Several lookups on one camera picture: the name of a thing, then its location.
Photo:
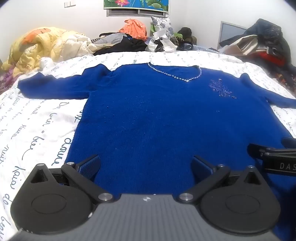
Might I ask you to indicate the blue floral pillow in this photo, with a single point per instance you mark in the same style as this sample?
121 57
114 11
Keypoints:
164 24

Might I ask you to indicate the red cloth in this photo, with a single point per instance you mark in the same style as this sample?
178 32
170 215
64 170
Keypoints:
268 56

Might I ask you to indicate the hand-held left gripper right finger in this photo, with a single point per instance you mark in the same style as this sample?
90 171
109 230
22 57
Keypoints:
200 166

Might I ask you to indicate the grey framed panel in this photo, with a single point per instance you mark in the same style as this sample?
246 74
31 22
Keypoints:
229 32

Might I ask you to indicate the blue knit sweater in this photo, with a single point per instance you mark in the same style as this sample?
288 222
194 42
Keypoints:
148 115

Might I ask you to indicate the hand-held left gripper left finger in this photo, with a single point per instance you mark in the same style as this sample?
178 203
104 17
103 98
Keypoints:
90 165

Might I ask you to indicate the lotus wall poster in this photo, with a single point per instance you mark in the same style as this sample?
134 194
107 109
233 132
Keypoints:
138 3

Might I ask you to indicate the grey cloth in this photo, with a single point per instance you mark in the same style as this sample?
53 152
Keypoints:
111 38

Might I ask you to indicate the yellow quilt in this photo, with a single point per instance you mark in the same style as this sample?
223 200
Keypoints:
30 46

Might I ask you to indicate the green cloth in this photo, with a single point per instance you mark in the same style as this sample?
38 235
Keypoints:
153 28

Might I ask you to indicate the beige cloth bag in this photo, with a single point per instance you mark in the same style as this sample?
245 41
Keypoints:
249 45

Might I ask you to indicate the white script-print bed sheet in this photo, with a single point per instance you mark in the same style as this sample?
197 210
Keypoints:
46 115

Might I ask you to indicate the white light switch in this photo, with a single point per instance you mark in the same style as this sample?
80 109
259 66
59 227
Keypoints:
70 3

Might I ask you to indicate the dark hat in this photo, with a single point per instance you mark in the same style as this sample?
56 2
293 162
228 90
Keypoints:
186 33

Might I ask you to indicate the orange plastic bag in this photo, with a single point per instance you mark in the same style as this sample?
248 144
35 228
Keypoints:
135 30

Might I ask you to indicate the dark blue jacket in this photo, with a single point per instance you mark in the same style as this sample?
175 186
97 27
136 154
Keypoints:
270 29

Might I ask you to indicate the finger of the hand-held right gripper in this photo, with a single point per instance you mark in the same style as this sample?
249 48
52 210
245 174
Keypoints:
256 150
289 142

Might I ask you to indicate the white crumpled plastic bag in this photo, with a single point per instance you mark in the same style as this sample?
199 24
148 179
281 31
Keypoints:
165 44

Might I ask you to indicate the black clothes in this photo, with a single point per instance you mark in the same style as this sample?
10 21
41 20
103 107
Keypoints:
124 46

